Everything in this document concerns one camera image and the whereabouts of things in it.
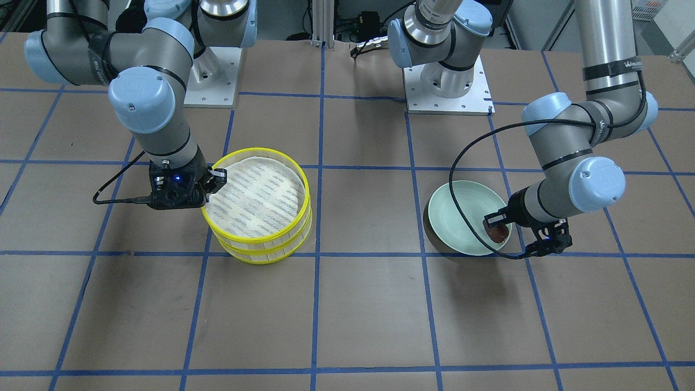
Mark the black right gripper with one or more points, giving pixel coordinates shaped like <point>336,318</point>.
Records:
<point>200,168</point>

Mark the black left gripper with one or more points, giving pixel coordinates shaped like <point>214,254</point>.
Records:
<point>517,211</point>

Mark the brown red bun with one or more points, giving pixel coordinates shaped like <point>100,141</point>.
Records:
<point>497,233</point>

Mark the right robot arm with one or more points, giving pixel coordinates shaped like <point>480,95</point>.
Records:
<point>147,76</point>

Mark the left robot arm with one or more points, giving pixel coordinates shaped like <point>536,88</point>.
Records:
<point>445,37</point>

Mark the pale green plate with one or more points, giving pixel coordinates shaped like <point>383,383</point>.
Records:
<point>476,201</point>

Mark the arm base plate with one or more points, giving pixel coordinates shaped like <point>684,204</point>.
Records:
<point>213,81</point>
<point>432,89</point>

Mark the aluminium frame post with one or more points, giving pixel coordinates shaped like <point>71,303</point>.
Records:
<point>322,23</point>

